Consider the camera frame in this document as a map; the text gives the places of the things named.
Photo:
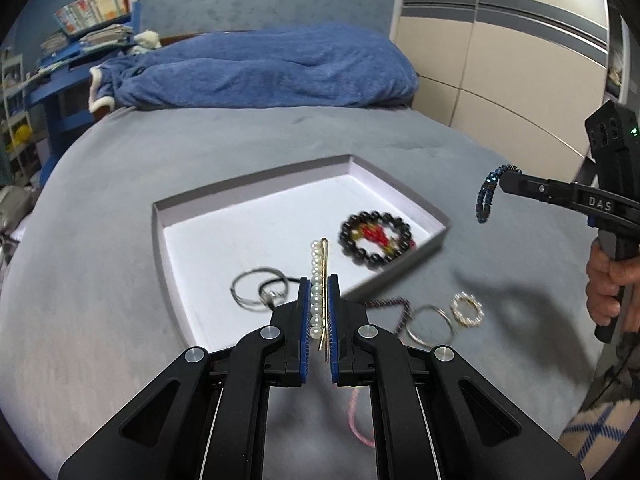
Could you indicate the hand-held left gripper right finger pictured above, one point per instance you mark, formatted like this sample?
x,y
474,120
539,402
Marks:
x,y
334,340

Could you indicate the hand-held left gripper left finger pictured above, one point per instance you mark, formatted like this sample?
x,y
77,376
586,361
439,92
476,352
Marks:
x,y
304,340

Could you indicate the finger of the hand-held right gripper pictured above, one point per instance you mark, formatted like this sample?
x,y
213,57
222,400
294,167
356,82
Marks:
x,y
540,187

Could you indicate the pearl hairpin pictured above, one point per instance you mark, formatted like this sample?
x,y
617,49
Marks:
x,y
315,305

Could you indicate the silver bangle with charm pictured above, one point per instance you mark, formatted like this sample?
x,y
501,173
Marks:
x,y
270,299

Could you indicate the grey cardboard box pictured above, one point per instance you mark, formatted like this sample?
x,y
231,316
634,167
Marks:
x,y
225,230

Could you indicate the person's right hand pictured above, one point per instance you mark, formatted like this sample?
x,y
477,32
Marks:
x,y
602,285

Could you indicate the thin silver bangle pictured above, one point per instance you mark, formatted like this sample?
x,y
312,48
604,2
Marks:
x,y
411,332

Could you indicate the beige wardrobe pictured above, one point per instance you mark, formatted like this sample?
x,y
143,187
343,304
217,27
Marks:
x,y
500,60

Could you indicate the blue fleece blanket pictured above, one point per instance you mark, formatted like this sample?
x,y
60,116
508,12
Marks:
x,y
275,70

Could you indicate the grey bag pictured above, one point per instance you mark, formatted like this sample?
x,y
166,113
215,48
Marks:
x,y
15,207

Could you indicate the blue shelf with books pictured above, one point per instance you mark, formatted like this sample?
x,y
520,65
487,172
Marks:
x,y
60,120

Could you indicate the white plush toy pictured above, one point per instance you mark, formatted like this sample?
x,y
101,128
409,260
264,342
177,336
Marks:
x,y
146,41

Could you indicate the yellow object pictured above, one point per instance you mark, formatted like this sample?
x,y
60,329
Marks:
x,y
21,135

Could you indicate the stack of papers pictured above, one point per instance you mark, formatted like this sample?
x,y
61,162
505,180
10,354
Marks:
x,y
85,40

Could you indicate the white shelf rack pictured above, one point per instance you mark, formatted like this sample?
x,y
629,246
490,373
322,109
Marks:
x,y
12,90

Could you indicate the row of colourful books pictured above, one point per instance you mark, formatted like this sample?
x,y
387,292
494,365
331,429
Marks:
x,y
95,10

